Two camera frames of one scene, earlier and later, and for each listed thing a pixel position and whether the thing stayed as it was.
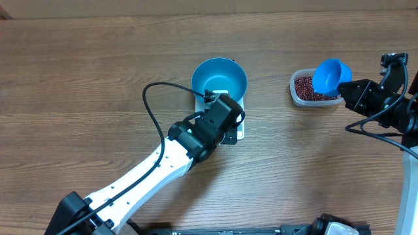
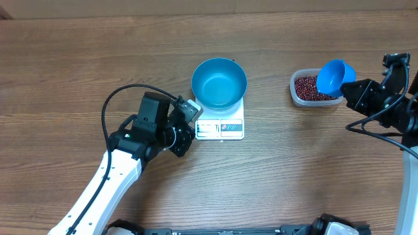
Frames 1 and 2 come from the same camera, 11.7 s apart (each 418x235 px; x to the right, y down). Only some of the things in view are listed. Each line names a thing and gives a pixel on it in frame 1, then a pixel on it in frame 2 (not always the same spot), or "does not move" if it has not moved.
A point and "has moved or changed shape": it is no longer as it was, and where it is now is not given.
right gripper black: [364, 91] does not move
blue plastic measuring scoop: [328, 74] has moved or changed shape
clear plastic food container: [302, 93] does not move
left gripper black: [231, 138] → [186, 136]
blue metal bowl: [219, 74] does not move
